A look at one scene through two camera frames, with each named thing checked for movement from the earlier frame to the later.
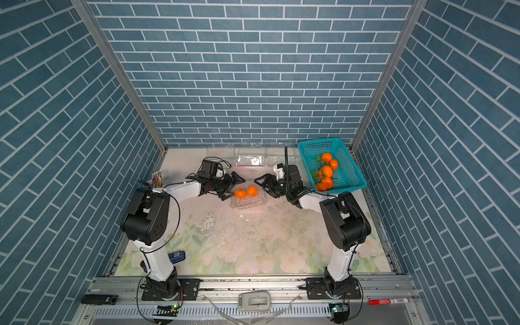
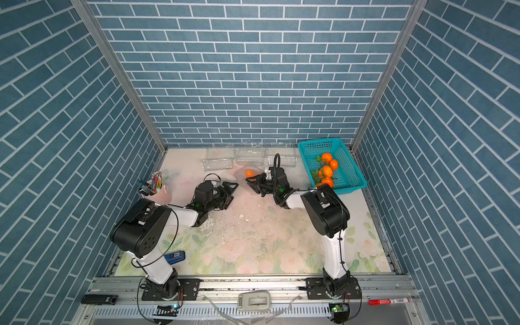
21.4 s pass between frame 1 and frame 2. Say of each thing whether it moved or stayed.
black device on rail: stayed
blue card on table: stayed
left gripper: moved
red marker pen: stayed
